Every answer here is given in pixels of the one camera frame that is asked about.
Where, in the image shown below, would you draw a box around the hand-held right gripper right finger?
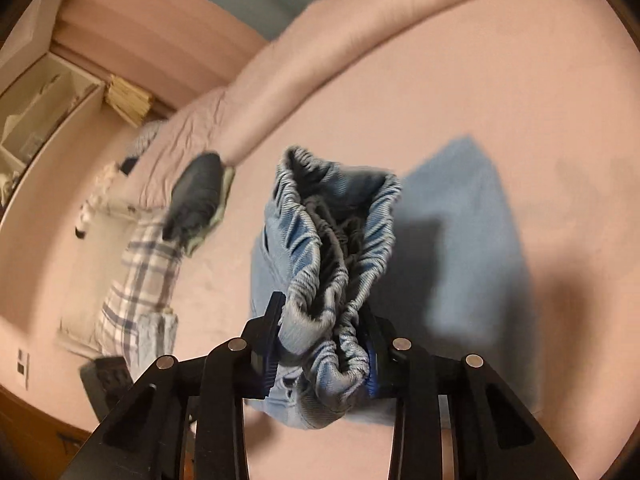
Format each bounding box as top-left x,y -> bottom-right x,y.
357,304 -> 584,480

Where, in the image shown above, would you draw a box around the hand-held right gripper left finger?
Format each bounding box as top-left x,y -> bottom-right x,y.
60,290 -> 287,480

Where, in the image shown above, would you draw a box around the white open shelf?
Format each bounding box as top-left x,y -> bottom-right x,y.
0,49 -> 109,212

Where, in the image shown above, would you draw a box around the white plush toy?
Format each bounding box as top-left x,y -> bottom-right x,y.
74,199 -> 101,239
97,162 -> 121,192

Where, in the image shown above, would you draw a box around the dark blue folded jeans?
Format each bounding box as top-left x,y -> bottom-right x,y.
162,152 -> 224,242

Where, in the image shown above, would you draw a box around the blue striped pillow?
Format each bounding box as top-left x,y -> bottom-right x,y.
124,119 -> 166,159

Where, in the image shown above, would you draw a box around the pink pillow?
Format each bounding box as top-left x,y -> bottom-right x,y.
137,84 -> 231,212

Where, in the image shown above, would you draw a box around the white wall socket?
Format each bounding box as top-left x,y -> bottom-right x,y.
16,348 -> 31,389

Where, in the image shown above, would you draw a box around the woven straw basket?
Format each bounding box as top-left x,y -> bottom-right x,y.
103,73 -> 154,127

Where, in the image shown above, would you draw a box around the pink duvet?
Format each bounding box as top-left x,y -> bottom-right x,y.
220,0 -> 597,169

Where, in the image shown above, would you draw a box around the pink bed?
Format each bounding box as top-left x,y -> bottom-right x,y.
150,0 -> 640,480

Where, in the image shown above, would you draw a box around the plaid pillow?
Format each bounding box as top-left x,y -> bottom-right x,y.
97,207 -> 184,367

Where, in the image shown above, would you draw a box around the folded pale blue jeans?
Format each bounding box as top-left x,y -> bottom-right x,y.
132,309 -> 180,387

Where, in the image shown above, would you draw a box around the light blue denim pants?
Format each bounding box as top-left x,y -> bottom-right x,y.
248,134 -> 544,431

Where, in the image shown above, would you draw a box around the pink curtain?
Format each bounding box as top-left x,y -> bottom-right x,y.
52,0 -> 281,111

